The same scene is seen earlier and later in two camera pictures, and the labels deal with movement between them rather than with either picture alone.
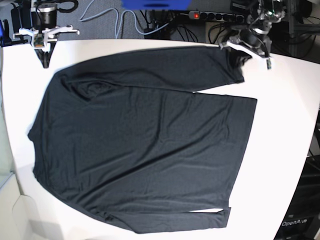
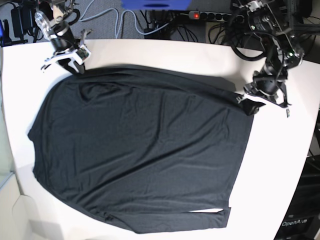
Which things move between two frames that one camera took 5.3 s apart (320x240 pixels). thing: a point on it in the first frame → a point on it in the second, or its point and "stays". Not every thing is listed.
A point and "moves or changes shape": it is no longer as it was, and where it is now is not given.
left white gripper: (247, 51) → (270, 87)
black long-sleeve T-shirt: (126, 138) moves or changes shape
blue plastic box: (156, 5) stays
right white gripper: (40, 40) → (78, 55)
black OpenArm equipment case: (301, 220) stays
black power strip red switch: (198, 15) stays
